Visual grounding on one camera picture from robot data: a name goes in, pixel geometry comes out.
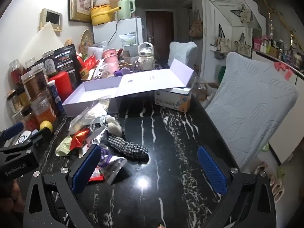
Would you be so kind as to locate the pink lidded cup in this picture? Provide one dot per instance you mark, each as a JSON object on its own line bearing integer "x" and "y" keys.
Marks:
{"x": 110, "y": 57}

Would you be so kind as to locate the gold framed picture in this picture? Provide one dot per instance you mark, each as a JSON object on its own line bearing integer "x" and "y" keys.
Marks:
{"x": 80, "y": 0}

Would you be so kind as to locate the round woven plate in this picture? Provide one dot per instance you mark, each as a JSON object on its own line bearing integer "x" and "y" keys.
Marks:
{"x": 86, "y": 40}

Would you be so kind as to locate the red foil snack packet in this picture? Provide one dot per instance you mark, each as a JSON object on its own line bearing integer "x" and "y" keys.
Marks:
{"x": 79, "y": 139}

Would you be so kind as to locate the white paper leaflet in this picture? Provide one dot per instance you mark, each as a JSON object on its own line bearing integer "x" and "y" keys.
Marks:
{"x": 95, "y": 52}

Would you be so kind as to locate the white fridge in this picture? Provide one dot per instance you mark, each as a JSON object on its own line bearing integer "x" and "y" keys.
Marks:
{"x": 128, "y": 27}

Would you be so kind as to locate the green white pouch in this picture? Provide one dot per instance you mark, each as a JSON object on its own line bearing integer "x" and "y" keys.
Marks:
{"x": 127, "y": 39}

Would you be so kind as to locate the red white snack bar packet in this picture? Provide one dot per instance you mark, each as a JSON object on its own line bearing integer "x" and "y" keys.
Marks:
{"x": 97, "y": 175}

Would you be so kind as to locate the white foam board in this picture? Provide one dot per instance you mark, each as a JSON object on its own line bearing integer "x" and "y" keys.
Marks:
{"x": 45, "y": 42}

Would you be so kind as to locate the beige plush toy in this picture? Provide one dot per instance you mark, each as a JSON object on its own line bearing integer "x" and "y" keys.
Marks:
{"x": 113, "y": 126}

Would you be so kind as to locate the brown cardboard box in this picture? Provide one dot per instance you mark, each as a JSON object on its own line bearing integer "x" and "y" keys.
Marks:
{"x": 115, "y": 0}

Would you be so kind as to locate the clear plastic bag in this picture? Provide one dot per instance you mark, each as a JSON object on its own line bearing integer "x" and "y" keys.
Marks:
{"x": 91, "y": 111}

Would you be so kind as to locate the red green orange box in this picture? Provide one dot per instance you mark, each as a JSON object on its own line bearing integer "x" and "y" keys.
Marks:
{"x": 84, "y": 72}

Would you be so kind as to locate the beige wall intercom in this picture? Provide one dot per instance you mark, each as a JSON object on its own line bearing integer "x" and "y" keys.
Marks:
{"x": 51, "y": 19}

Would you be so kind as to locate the blue printed cardboard box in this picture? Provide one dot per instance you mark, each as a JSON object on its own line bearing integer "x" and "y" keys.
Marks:
{"x": 172, "y": 101}

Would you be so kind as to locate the black printed pouch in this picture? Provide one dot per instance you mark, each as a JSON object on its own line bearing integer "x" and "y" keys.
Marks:
{"x": 64, "y": 59}

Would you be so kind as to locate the row of cosmetic bottles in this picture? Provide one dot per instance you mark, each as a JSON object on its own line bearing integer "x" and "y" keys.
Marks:
{"x": 277, "y": 49}

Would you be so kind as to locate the lavender gift box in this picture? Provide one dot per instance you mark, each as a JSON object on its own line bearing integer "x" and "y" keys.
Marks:
{"x": 142, "y": 80}

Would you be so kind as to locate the white plastic bag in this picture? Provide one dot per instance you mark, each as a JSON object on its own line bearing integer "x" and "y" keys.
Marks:
{"x": 102, "y": 0}

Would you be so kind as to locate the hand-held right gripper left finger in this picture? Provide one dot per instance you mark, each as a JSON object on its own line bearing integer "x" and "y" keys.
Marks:
{"x": 86, "y": 168}

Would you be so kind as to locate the red canister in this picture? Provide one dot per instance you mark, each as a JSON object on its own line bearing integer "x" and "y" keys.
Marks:
{"x": 60, "y": 85}

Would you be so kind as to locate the silver purple snack packet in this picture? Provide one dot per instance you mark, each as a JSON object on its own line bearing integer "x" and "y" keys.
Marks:
{"x": 114, "y": 166}

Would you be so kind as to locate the person's left hand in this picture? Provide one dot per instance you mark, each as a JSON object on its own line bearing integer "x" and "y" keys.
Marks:
{"x": 10, "y": 194}

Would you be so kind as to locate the small white device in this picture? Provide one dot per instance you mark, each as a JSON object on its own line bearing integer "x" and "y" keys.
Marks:
{"x": 23, "y": 137}

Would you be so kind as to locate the green kettle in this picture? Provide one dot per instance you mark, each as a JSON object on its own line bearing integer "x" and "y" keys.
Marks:
{"x": 125, "y": 9}

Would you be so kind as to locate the blue tube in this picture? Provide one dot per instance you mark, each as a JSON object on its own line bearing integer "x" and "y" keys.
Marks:
{"x": 56, "y": 97}

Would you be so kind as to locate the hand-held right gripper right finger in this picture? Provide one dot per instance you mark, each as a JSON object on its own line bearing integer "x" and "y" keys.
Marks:
{"x": 212, "y": 173}

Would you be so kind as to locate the red gift packet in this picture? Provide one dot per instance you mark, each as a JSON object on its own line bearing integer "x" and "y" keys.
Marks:
{"x": 89, "y": 64}

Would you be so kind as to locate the brown tote bag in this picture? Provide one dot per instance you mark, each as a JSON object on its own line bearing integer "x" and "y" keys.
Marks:
{"x": 196, "y": 27}

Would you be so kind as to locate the purple tassel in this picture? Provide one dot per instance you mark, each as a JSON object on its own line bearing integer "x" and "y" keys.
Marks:
{"x": 117, "y": 73}

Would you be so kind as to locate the pink paper tag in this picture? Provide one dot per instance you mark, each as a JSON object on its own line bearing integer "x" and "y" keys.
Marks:
{"x": 285, "y": 70}

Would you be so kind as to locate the brown door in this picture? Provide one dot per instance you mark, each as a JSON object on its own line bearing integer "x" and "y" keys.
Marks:
{"x": 160, "y": 30}

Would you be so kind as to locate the grey flat box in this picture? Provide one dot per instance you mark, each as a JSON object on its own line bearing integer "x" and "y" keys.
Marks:
{"x": 130, "y": 51}

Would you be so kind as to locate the cream robot-shaped bottle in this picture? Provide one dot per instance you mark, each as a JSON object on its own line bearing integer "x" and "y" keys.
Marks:
{"x": 145, "y": 57}

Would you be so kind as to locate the cluster of clear food jars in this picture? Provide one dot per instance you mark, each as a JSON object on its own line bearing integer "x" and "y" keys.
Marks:
{"x": 35, "y": 85}

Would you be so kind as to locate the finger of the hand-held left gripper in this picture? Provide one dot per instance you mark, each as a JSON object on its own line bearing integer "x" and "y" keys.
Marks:
{"x": 13, "y": 128}
{"x": 33, "y": 141}

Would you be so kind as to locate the green bag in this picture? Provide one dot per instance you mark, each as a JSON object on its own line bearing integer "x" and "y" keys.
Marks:
{"x": 221, "y": 74}

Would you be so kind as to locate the yellow pot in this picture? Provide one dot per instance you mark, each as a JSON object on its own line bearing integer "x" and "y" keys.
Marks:
{"x": 102, "y": 16}

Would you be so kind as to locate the canvas tote bag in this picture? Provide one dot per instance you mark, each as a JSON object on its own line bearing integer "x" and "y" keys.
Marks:
{"x": 242, "y": 15}
{"x": 223, "y": 42}
{"x": 243, "y": 47}

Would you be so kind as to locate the crumpled plastic bag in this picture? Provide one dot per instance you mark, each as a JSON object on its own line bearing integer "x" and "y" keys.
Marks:
{"x": 203, "y": 89}

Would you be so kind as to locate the white wall socket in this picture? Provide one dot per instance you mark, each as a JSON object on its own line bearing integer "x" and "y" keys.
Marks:
{"x": 213, "y": 48}

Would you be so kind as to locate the pale blue covered chair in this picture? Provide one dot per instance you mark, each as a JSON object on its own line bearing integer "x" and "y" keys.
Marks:
{"x": 251, "y": 104}
{"x": 181, "y": 52}

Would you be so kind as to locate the green snack packet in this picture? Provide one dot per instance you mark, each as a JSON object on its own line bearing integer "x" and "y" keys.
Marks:
{"x": 63, "y": 147}

